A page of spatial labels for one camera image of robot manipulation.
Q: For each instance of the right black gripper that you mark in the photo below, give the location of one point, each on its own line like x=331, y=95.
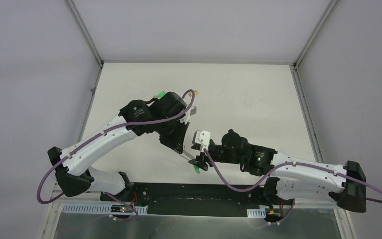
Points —
x=200, y=161

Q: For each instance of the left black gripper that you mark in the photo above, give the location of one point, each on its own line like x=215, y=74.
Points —
x=176, y=145

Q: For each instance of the large wire keyring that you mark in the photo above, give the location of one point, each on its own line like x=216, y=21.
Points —
x=187, y=156

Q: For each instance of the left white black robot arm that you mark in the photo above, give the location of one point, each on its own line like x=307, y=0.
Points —
x=167, y=116

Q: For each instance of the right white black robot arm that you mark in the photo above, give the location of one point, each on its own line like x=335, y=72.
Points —
x=285, y=177

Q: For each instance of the green tagged loose key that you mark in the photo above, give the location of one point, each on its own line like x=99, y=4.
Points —
x=159, y=95

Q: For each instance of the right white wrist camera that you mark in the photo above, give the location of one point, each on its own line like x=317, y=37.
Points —
x=201, y=140

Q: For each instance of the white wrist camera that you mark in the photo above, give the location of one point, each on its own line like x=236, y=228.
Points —
x=191, y=111
x=201, y=140

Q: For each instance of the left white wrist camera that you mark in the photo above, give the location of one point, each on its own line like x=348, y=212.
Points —
x=191, y=111

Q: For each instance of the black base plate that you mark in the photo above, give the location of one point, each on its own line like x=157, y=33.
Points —
x=197, y=199

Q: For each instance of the right white cable duct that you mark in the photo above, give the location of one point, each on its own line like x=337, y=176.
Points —
x=256, y=213

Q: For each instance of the white cable duct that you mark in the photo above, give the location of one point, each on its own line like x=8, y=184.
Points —
x=256, y=213
x=92, y=208

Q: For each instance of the left white cable duct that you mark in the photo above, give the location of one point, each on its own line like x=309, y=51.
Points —
x=92, y=208

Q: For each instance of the left aluminium frame post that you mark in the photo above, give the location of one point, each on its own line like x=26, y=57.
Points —
x=49, y=225

